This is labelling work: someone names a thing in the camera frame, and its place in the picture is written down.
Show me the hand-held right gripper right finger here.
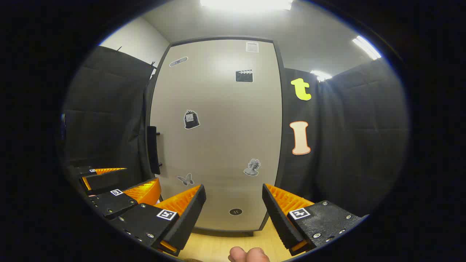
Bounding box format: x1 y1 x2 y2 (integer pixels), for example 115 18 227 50
262 183 368 256

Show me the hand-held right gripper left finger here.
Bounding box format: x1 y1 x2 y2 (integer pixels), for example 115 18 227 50
109 184 206 257

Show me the grey cabinet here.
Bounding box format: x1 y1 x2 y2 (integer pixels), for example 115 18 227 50
146 35 288 237

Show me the black backdrop cloth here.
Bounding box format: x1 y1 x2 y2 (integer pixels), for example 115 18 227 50
62 45 410 219

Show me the ceiling light panel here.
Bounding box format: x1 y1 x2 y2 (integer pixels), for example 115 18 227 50
200 0 293 11
352 35 382 60

